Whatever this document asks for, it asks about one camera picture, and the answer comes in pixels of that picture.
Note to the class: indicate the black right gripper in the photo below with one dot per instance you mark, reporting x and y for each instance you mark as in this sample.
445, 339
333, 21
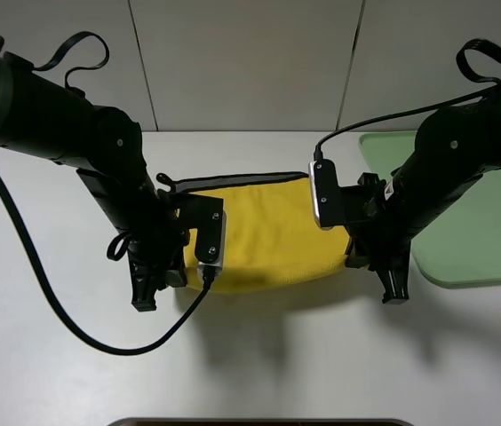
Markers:
371, 243

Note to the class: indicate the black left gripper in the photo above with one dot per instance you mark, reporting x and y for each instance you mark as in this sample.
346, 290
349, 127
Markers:
148, 234

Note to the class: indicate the yellow microfiber towel black trim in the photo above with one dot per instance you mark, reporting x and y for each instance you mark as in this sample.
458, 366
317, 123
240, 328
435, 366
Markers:
272, 240

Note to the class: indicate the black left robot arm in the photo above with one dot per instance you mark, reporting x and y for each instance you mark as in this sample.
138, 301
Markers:
104, 145

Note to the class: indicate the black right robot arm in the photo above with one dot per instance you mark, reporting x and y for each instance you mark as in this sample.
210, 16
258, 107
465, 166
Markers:
454, 147

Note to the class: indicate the light green plastic tray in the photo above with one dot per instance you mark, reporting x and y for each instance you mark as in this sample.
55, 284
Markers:
462, 247

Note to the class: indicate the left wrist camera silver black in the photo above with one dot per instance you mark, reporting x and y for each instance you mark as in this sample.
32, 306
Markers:
206, 215

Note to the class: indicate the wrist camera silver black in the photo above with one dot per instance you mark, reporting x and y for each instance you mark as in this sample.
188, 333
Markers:
332, 203
206, 215

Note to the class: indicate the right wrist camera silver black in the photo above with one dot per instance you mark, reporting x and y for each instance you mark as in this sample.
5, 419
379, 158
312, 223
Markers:
332, 203

